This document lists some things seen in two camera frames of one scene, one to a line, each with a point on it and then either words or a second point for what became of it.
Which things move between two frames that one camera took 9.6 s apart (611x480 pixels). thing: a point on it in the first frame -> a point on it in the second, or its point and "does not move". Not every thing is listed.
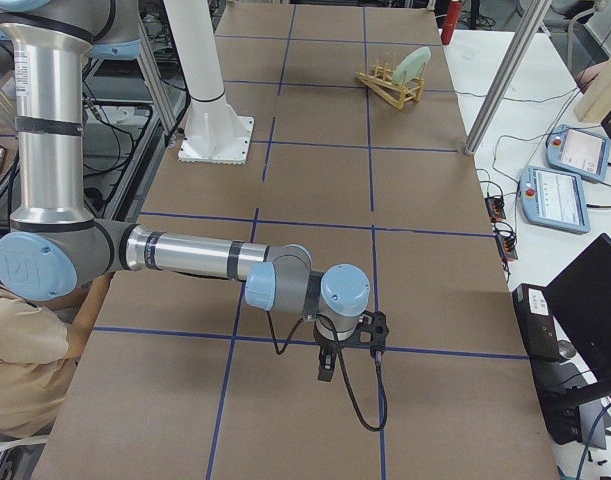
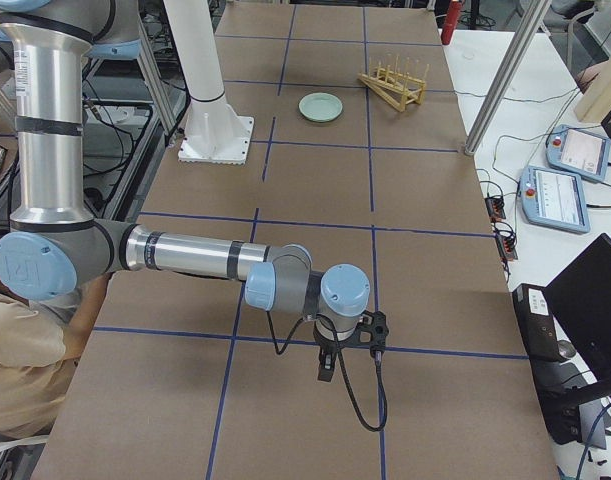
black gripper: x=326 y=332 does not move
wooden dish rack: x=380 y=80 does not move
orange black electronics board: x=495 y=205 does not move
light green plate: x=412 y=64 -> x=320 y=107
